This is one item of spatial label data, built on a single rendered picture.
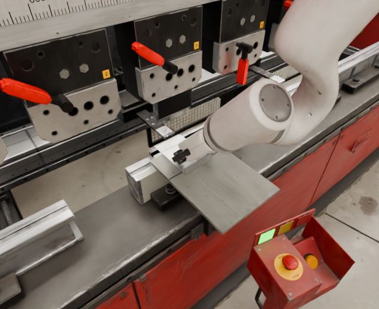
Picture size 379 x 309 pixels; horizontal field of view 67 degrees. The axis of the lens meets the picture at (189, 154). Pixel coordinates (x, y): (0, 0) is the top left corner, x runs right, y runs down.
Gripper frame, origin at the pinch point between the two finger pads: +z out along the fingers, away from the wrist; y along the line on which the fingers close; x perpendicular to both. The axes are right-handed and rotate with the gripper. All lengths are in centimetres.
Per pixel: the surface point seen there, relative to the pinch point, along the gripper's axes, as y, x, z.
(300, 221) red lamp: -21.0, 32.0, 0.7
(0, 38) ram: 28.6, -24.1, -23.1
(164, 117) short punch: 2.6, -10.0, -1.9
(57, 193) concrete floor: 23, -19, 151
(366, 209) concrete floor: -125, 85, 62
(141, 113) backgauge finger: -1.1, -17.4, 17.4
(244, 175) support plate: -6.6, 11.2, -6.4
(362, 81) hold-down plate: -94, 8, 9
